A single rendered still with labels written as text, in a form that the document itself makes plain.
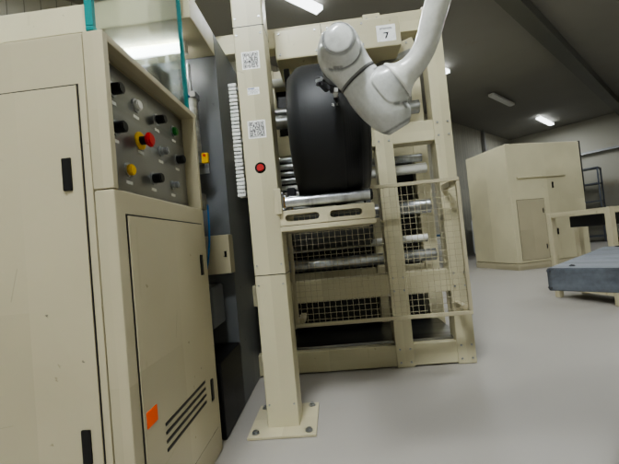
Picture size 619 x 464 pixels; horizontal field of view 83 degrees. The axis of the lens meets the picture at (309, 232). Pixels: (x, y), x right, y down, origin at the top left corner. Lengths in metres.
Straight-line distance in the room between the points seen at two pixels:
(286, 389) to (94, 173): 1.06
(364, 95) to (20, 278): 0.90
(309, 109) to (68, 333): 0.96
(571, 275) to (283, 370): 1.10
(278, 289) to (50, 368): 0.79
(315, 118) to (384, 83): 0.44
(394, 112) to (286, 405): 1.17
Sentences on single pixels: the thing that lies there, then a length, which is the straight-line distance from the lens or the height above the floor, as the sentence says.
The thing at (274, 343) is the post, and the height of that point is 0.34.
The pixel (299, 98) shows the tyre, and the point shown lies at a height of 1.24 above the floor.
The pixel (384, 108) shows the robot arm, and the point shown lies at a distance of 0.90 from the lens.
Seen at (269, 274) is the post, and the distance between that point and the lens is 1.45.
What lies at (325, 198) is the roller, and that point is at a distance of 1.35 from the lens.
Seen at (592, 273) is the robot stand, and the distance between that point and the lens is 0.74.
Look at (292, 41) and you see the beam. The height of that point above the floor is 1.72.
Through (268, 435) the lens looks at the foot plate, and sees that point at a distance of 1.58.
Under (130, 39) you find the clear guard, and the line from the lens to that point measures 1.23.
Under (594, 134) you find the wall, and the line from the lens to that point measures 13.81.
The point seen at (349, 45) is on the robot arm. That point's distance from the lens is 0.89.
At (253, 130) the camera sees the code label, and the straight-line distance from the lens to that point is 1.52.
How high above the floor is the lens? 0.73
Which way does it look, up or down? 2 degrees up
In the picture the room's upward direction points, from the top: 5 degrees counter-clockwise
